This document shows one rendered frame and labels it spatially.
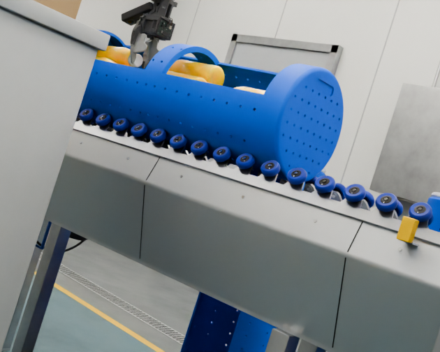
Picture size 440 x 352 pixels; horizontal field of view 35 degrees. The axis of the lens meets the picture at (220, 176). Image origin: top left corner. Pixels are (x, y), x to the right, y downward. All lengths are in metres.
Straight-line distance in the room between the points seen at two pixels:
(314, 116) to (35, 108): 0.65
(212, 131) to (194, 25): 5.52
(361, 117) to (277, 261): 4.10
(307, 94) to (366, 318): 0.54
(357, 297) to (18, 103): 0.85
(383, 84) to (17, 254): 4.23
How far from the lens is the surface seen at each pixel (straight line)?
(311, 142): 1.73
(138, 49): 2.11
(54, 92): 1.68
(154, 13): 2.15
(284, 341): 1.57
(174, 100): 1.81
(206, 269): 1.71
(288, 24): 6.38
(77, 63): 1.70
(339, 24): 6.03
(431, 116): 5.06
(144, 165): 1.84
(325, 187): 1.53
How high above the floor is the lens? 0.91
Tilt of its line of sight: level
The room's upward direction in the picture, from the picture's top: 18 degrees clockwise
